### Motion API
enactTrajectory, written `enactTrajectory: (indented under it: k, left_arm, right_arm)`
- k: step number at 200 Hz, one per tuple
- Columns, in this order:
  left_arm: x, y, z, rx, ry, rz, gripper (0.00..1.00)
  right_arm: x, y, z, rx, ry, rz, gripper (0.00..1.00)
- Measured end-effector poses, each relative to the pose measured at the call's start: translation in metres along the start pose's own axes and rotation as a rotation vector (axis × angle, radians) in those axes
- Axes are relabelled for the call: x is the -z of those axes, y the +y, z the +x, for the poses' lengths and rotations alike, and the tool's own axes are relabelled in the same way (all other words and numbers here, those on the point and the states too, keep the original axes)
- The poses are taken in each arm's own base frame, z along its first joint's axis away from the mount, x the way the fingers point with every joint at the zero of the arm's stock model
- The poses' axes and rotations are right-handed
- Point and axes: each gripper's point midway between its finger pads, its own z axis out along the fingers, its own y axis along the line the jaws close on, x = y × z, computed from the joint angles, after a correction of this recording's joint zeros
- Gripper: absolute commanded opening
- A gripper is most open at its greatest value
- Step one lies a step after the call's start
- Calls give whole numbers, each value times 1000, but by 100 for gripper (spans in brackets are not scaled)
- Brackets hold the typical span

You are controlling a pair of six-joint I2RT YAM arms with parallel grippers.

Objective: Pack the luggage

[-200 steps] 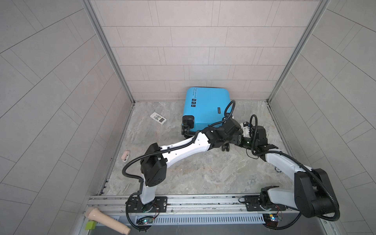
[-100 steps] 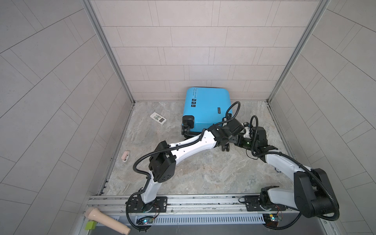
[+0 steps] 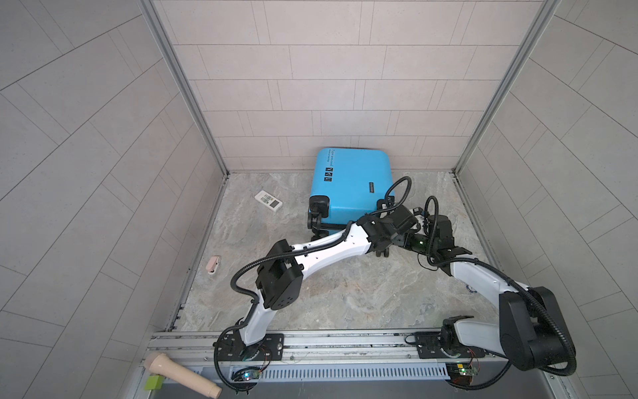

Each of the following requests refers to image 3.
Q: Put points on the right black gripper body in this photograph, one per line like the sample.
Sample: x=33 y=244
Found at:
x=423 y=244

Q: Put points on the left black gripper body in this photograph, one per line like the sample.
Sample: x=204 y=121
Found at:
x=390 y=240

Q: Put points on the blue suitcase with black lining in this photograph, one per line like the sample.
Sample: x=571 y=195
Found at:
x=346 y=184

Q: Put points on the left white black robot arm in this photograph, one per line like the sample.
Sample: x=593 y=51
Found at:
x=274 y=282

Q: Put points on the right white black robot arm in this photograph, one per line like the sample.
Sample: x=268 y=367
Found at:
x=531 y=332

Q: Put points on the white remote control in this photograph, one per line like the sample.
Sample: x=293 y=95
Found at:
x=268 y=200

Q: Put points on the right circuit board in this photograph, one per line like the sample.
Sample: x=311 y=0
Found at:
x=461 y=374

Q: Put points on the circuit board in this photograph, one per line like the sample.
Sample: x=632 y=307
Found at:
x=247 y=374
x=461 y=374

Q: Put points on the small pink object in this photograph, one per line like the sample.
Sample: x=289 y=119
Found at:
x=212 y=264

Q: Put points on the left circuit board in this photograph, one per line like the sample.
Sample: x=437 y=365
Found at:
x=247 y=374

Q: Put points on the green block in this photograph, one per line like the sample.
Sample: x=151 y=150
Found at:
x=154 y=383

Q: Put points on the aluminium mounting rail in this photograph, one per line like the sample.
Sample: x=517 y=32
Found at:
x=307 y=346

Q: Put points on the beige cylinder handle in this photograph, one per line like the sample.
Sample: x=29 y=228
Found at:
x=159 y=363

